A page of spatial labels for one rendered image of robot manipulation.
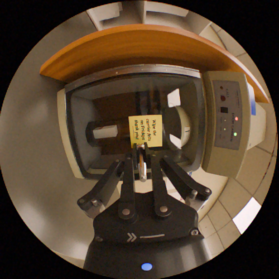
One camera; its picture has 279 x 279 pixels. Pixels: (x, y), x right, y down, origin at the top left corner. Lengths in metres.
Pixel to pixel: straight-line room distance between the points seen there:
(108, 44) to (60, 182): 0.40
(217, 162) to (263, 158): 1.24
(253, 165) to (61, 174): 1.76
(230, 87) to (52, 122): 0.52
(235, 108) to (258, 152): 1.26
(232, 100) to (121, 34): 0.30
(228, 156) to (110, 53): 0.43
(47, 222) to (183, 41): 0.57
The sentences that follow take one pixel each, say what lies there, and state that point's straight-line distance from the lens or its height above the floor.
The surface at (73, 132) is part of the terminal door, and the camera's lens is 0.28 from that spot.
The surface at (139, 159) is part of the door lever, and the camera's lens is 0.18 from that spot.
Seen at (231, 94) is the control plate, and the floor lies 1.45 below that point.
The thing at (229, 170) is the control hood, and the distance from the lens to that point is 0.34.
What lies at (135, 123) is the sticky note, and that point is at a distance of 0.21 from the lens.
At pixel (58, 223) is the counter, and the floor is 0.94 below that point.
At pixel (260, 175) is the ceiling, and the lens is 1.57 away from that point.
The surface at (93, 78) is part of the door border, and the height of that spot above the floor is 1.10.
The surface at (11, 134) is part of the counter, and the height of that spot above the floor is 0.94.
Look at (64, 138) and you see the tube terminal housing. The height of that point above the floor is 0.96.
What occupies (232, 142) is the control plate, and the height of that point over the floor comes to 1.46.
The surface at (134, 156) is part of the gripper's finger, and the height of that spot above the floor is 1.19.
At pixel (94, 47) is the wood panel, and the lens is 0.26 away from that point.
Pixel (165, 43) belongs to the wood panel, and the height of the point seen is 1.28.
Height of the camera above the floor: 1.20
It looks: 2 degrees down
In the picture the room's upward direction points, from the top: 85 degrees clockwise
